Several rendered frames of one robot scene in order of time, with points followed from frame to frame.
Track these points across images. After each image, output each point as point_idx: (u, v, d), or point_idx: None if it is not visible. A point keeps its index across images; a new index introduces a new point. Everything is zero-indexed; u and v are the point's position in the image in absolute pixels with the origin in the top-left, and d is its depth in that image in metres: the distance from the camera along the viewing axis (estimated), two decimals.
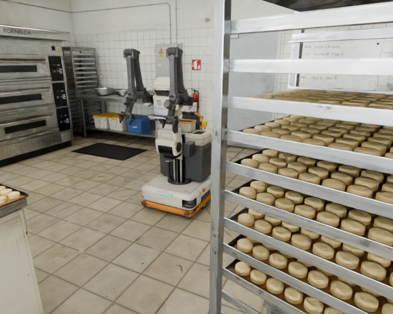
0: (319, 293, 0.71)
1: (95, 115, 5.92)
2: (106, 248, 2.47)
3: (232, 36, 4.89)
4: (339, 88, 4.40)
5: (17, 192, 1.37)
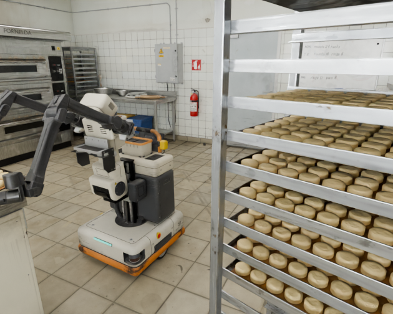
0: (319, 293, 0.71)
1: None
2: None
3: (232, 36, 4.89)
4: (339, 88, 4.40)
5: None
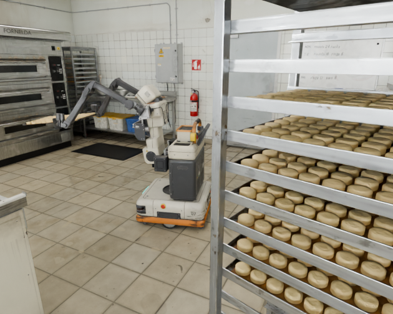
0: (319, 293, 0.71)
1: (95, 115, 5.92)
2: (106, 248, 2.47)
3: (232, 36, 4.89)
4: (339, 88, 4.40)
5: (76, 118, 2.72)
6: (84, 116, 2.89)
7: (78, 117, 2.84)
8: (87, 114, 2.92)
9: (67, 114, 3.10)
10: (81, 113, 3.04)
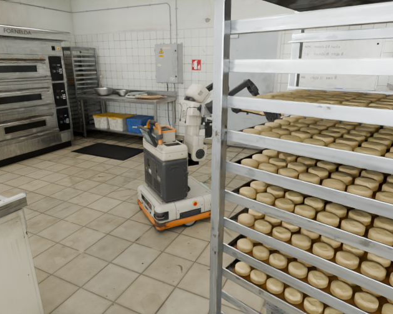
0: (319, 293, 0.71)
1: (95, 115, 5.92)
2: (106, 248, 2.47)
3: (232, 36, 4.89)
4: (339, 88, 4.40)
5: (241, 108, 3.28)
6: None
7: (252, 111, 3.21)
8: (254, 111, 3.11)
9: (284, 113, 3.16)
10: None
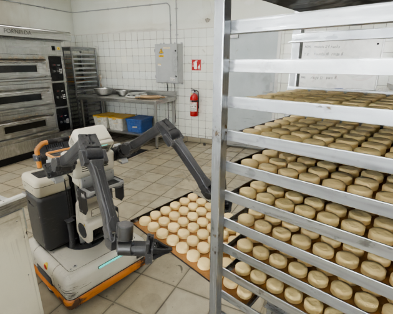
0: (319, 293, 0.71)
1: (95, 115, 5.92)
2: None
3: (232, 36, 4.89)
4: (339, 88, 4.40)
5: (192, 193, 1.49)
6: (170, 210, 1.35)
7: (184, 207, 1.38)
8: (162, 209, 1.33)
9: (195, 257, 1.06)
10: (166, 231, 1.19)
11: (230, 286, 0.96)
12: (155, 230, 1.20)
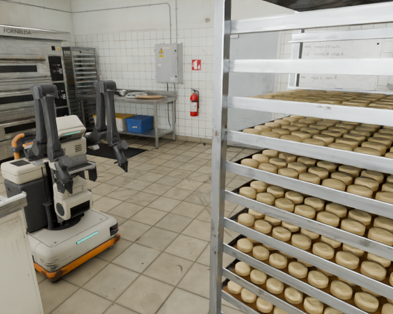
0: (319, 293, 0.71)
1: (95, 115, 5.92)
2: (106, 248, 2.47)
3: (232, 36, 4.89)
4: (339, 88, 4.40)
5: None
6: None
7: None
8: None
9: None
10: None
11: None
12: (253, 300, 0.93)
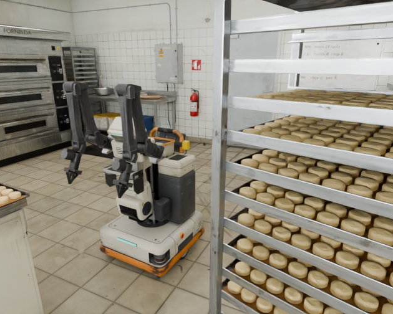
0: (319, 293, 0.71)
1: (95, 115, 5.92)
2: None
3: (232, 36, 4.89)
4: (339, 88, 4.40)
5: None
6: None
7: None
8: None
9: None
10: None
11: None
12: (253, 300, 0.93)
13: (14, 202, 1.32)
